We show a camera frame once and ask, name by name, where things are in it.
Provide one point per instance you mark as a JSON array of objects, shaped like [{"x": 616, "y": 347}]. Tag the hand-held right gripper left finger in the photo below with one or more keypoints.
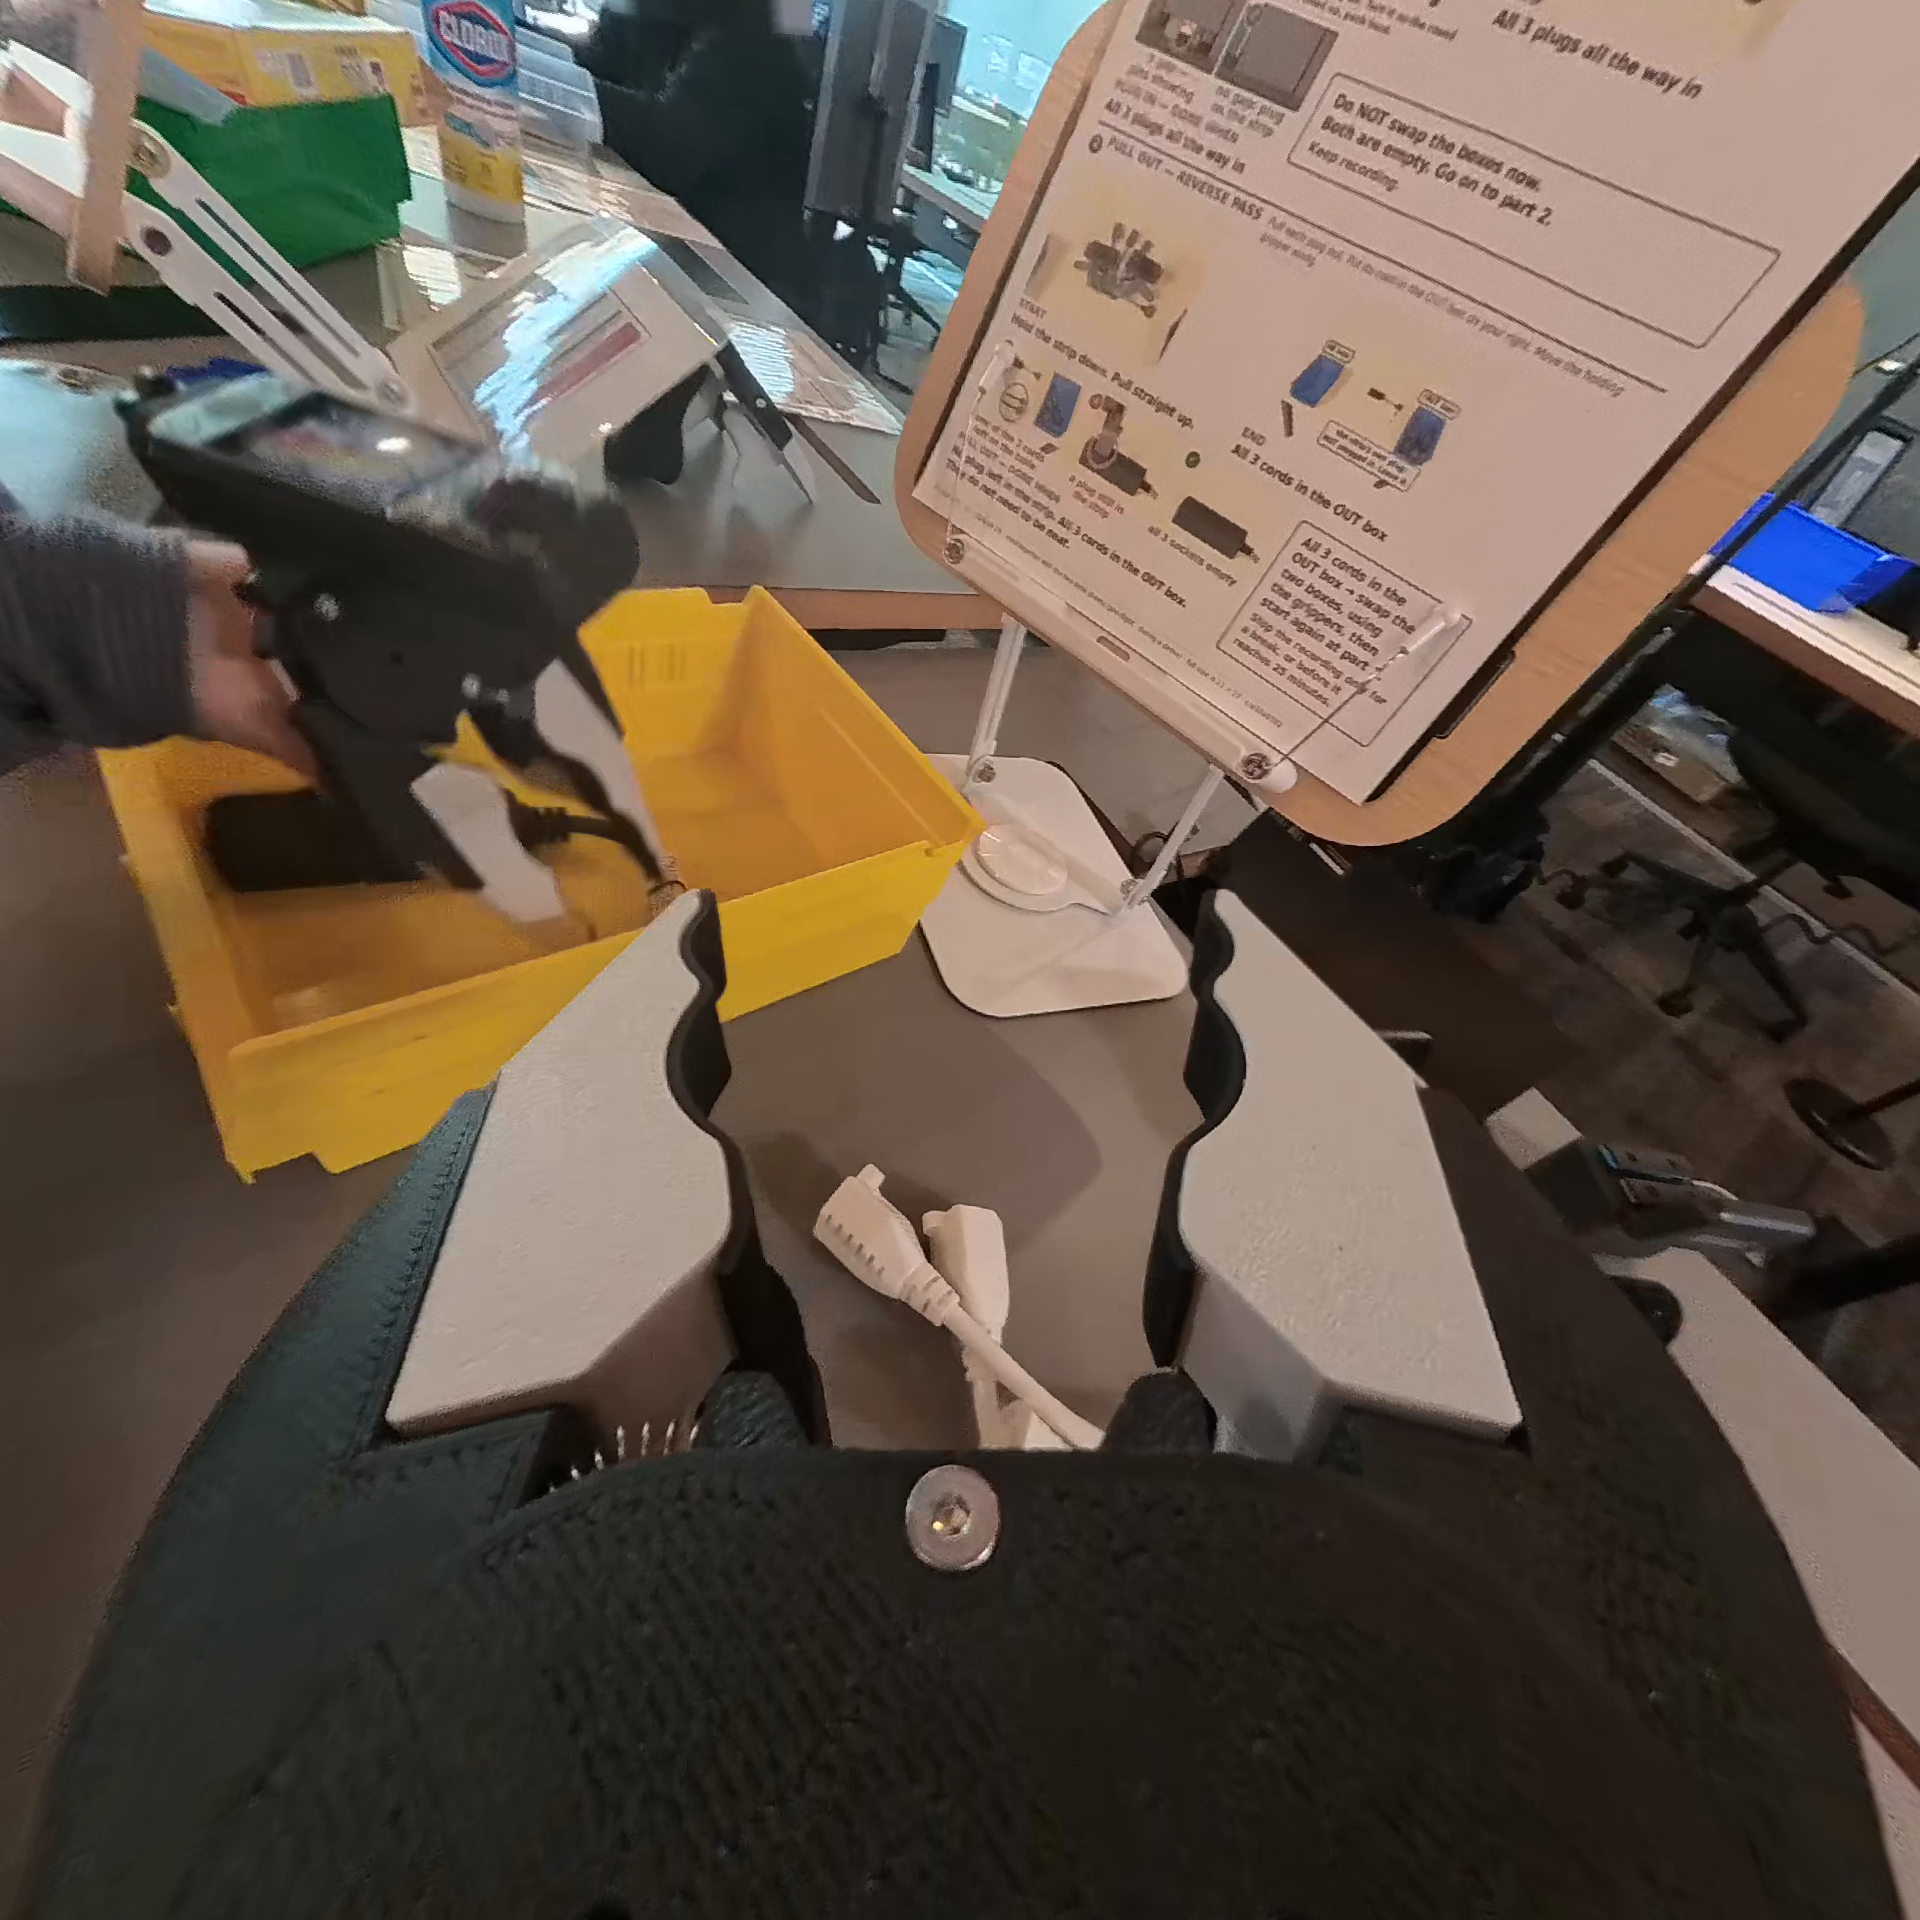
[{"x": 580, "y": 1200}]

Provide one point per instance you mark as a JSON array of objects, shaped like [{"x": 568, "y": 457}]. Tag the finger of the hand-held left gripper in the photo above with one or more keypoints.
[
  {"x": 597, "y": 748},
  {"x": 486, "y": 846}
]

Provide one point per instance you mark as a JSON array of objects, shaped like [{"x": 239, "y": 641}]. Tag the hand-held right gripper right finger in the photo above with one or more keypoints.
[{"x": 1335, "y": 1200}]

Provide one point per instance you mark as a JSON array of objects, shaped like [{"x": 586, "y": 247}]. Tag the yellow plastic bin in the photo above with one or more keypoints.
[{"x": 780, "y": 811}]

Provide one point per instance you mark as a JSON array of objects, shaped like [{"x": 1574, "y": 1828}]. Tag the person's left forearm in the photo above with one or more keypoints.
[{"x": 88, "y": 630}]

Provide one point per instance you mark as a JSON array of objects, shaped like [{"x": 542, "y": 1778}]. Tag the person's left hand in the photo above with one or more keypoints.
[{"x": 239, "y": 662}]

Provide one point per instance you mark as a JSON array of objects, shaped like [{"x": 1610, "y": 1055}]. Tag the clear acrylic sign holder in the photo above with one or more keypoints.
[{"x": 568, "y": 336}]

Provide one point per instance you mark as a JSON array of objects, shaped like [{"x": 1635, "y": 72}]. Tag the green box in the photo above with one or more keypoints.
[{"x": 285, "y": 188}]

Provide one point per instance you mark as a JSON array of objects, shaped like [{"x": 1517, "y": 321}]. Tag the white wipes canister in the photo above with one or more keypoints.
[{"x": 478, "y": 104}]

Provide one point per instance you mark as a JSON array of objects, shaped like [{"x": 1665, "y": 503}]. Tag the yellow cardboard box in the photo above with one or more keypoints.
[{"x": 285, "y": 54}]

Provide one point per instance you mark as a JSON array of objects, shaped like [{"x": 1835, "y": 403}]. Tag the black office chair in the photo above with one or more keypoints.
[{"x": 1822, "y": 825}]

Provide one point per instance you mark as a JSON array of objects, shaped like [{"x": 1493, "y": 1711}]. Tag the blue plastic bin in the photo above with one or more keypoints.
[{"x": 1822, "y": 555}]

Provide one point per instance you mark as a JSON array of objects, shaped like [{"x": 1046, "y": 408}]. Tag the wooden instruction board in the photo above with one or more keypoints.
[{"x": 1424, "y": 377}]

